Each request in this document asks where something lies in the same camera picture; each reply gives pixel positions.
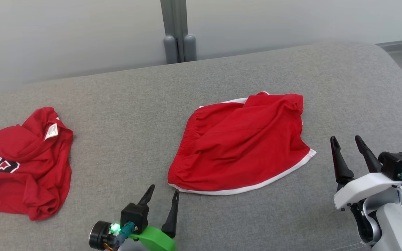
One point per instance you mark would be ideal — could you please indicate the red shorts with white trim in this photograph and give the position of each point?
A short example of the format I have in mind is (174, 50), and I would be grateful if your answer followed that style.
(239, 150)

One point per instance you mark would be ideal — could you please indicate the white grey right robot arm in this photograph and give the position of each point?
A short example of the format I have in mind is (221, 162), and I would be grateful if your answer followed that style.
(400, 230)

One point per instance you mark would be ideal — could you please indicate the grey partition base rail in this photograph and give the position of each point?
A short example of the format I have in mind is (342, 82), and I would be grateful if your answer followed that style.
(396, 43)

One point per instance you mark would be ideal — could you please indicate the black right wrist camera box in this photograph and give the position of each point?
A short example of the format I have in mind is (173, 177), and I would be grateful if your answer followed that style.
(398, 164)

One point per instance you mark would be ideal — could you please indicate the teal left camera plug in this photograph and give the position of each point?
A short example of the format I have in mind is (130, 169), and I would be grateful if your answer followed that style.
(124, 233)

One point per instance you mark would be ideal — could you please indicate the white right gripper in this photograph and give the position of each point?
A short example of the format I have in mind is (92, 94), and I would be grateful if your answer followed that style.
(365, 190)

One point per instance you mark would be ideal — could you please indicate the red and white T-shirt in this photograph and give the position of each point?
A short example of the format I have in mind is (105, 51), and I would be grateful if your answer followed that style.
(30, 174)

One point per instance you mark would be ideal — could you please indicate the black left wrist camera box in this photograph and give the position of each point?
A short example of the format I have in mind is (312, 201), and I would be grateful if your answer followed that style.
(135, 214)

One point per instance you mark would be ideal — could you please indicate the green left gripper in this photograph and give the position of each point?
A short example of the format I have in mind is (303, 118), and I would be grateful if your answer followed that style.
(152, 240)

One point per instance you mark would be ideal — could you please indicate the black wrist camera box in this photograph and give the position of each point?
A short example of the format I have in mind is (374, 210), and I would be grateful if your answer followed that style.
(135, 214)
(398, 164)

